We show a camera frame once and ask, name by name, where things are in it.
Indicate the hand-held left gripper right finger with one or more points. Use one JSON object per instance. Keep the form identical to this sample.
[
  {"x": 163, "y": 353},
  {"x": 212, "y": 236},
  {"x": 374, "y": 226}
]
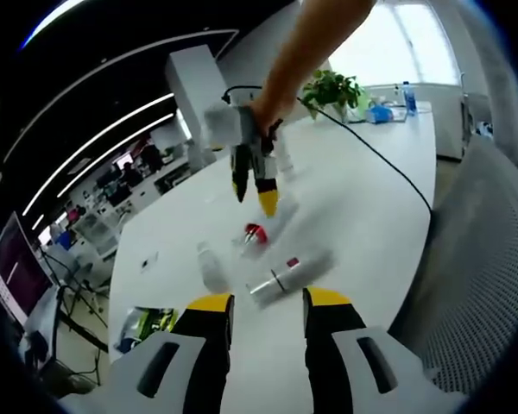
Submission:
[{"x": 349, "y": 371}]

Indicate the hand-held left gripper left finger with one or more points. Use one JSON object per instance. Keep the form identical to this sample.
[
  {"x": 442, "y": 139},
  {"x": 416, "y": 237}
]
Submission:
[{"x": 177, "y": 371}]

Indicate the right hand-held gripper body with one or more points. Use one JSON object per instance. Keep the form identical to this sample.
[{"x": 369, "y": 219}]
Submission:
[{"x": 233, "y": 127}]

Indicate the clear skincare jar red lid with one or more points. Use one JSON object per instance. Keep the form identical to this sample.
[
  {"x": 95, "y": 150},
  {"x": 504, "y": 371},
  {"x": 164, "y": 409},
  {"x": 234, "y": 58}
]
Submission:
[{"x": 257, "y": 233}]

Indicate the green black skincare sachet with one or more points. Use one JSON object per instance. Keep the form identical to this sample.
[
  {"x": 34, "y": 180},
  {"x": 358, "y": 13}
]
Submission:
[{"x": 151, "y": 321}]

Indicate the white skincare bottle clear cap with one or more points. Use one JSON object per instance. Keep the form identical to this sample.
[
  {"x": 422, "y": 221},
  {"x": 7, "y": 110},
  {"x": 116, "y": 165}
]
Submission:
[{"x": 285, "y": 280}]

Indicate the translucent white skincare tube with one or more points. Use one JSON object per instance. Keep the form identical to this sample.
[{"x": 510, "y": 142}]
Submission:
[{"x": 216, "y": 271}]

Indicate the blue water bottle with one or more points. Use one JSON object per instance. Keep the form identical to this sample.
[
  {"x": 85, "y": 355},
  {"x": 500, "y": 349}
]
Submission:
[{"x": 410, "y": 101}]

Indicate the person's right hand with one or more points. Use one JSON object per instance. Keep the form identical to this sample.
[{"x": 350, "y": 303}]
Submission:
[{"x": 269, "y": 112}]

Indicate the green potted plant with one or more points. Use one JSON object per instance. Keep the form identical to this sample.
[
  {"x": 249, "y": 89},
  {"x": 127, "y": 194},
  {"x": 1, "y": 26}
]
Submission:
[{"x": 332, "y": 88}]

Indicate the small black object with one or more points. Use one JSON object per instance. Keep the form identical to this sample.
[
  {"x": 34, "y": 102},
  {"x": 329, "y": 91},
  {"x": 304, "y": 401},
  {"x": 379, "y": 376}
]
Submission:
[{"x": 146, "y": 262}]

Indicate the straight ceiling light strip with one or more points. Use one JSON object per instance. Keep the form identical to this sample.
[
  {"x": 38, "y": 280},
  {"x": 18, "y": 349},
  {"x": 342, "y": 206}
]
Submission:
[
  {"x": 90, "y": 144},
  {"x": 112, "y": 151}
]

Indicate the blue tissue packet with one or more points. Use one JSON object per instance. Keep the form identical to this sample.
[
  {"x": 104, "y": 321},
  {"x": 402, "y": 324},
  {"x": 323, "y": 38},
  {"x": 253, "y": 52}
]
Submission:
[{"x": 382, "y": 114}]

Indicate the bright window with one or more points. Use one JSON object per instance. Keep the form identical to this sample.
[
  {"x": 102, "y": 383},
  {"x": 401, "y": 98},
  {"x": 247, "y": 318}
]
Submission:
[{"x": 393, "y": 47}]

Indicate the purple screen monitor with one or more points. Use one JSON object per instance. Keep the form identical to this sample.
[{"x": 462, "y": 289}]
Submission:
[{"x": 17, "y": 267}]

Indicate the long curved ceiling light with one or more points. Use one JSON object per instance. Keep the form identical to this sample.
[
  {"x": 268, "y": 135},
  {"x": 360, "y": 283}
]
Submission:
[{"x": 43, "y": 21}]

